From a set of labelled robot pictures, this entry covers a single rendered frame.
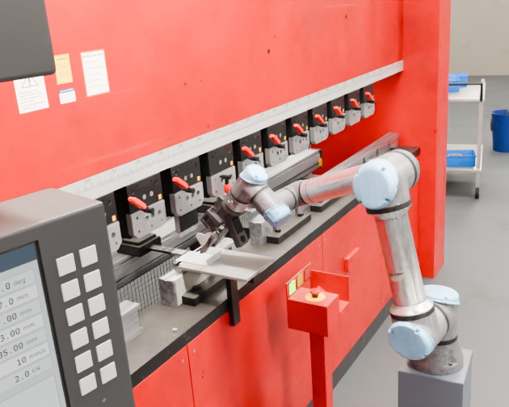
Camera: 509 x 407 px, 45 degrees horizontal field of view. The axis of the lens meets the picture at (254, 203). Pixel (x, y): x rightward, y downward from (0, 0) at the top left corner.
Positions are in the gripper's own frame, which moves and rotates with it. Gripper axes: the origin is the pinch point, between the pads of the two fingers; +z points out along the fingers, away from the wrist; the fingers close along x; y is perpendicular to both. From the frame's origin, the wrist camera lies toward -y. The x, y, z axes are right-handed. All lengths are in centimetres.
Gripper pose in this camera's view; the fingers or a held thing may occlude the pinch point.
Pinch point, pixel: (208, 249)
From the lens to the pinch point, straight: 204.0
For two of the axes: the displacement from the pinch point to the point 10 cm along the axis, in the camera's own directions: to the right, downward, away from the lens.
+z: -5.0, 6.6, 5.7
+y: -7.0, -6.9, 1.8
